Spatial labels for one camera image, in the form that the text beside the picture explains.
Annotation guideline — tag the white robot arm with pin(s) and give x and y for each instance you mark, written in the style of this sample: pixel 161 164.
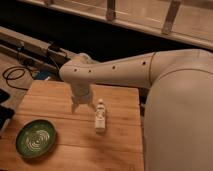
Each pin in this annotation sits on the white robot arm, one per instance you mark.
pixel 178 122

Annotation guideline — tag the black clamp on rail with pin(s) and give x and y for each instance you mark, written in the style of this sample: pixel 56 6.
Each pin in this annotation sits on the black clamp on rail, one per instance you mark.
pixel 56 48

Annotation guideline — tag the green ceramic bowl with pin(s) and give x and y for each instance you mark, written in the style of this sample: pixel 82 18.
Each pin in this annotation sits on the green ceramic bowl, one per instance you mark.
pixel 35 139

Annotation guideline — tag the blue object behind table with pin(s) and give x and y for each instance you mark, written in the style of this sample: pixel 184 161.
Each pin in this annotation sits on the blue object behind table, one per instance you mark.
pixel 42 75

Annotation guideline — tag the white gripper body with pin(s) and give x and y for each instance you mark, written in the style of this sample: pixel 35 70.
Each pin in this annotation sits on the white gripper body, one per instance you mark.
pixel 81 93

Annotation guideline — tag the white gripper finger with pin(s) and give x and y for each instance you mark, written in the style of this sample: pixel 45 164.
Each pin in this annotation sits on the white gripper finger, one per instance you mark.
pixel 74 106
pixel 90 105

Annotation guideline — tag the small white bottle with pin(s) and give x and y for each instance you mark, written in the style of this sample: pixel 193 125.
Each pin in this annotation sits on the small white bottle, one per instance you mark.
pixel 100 116

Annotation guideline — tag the black device at left edge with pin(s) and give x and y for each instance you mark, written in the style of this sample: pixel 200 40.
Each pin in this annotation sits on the black device at left edge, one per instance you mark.
pixel 5 113

